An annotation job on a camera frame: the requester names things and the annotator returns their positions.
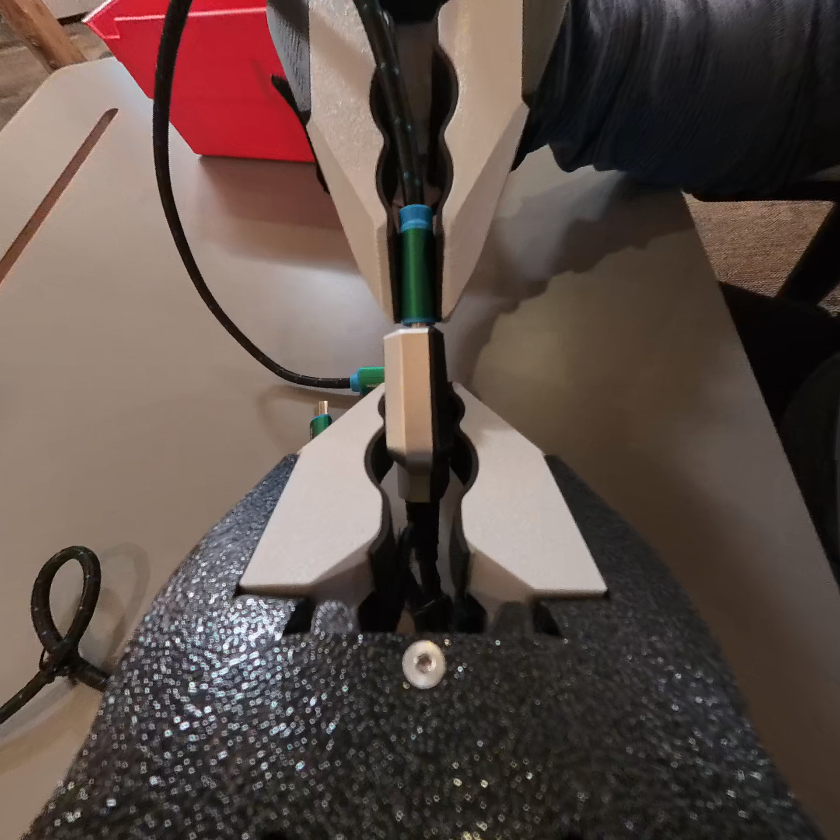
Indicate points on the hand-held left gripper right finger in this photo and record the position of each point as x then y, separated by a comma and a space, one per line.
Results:
525, 525

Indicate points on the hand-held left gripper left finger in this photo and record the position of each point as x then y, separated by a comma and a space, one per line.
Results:
315, 518

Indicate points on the black silver HDMI switch box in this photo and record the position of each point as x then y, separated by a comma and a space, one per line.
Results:
410, 394

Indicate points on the red plastic bin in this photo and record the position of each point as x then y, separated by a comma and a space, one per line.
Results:
223, 79

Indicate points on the wooden post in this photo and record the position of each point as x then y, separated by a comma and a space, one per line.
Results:
39, 26

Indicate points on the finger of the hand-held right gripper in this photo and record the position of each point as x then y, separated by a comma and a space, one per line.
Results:
492, 98
341, 131

